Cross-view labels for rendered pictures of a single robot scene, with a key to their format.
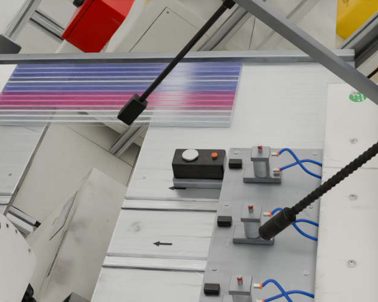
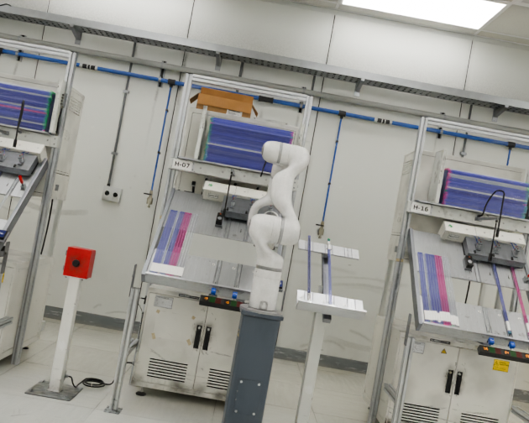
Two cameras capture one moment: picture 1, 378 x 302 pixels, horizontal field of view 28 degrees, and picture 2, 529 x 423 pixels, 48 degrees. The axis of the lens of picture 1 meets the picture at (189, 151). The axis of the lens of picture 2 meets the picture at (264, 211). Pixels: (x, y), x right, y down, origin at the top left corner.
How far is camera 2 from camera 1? 3.22 m
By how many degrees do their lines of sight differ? 75
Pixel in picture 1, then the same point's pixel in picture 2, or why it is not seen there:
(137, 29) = (12, 291)
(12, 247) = not seen: hidden behind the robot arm
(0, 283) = not seen: hidden behind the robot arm
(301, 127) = (202, 203)
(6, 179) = (212, 262)
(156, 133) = (198, 230)
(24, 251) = not seen: hidden behind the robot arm
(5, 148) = (197, 263)
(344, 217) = (250, 194)
